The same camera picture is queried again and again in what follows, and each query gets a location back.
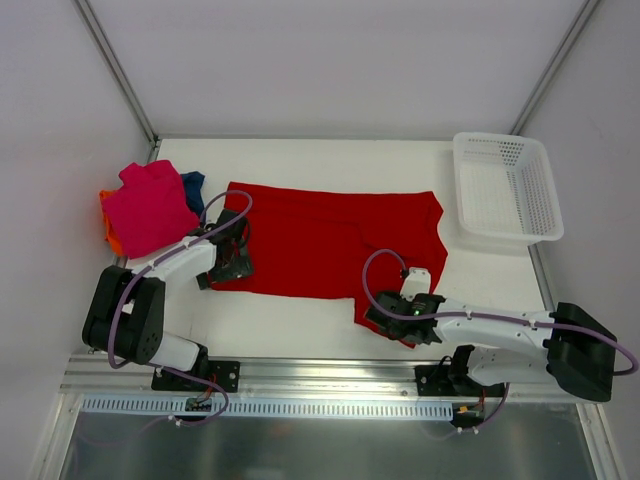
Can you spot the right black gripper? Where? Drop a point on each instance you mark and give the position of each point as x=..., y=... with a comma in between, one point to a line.
x=382, y=316

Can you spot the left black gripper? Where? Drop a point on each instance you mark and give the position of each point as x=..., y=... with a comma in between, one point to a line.
x=233, y=267

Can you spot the red t shirt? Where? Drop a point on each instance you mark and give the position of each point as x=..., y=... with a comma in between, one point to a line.
x=326, y=245

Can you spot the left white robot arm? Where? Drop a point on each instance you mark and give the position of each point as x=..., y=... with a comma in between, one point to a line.
x=126, y=316

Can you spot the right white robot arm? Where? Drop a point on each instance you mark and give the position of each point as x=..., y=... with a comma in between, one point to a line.
x=566, y=346

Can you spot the blue folded t shirt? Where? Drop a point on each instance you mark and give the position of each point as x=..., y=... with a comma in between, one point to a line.
x=192, y=184

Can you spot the pink folded t shirt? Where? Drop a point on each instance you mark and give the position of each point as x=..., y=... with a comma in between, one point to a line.
x=149, y=211

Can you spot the orange folded t shirt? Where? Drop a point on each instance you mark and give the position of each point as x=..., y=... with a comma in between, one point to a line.
x=110, y=235

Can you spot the white plastic basket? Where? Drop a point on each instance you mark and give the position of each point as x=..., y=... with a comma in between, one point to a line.
x=505, y=189

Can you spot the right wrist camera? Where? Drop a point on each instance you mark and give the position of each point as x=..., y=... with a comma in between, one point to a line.
x=417, y=281

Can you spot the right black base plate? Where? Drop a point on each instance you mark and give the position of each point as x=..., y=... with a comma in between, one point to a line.
x=446, y=381

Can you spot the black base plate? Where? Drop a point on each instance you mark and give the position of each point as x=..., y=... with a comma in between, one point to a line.
x=446, y=381
x=224, y=373

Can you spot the white slotted cable duct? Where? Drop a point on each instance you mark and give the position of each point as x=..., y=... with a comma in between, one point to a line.
x=277, y=408

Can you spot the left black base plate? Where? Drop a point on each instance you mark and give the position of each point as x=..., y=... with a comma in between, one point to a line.
x=224, y=373

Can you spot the aluminium mounting rail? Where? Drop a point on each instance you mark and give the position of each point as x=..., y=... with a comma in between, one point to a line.
x=262, y=377

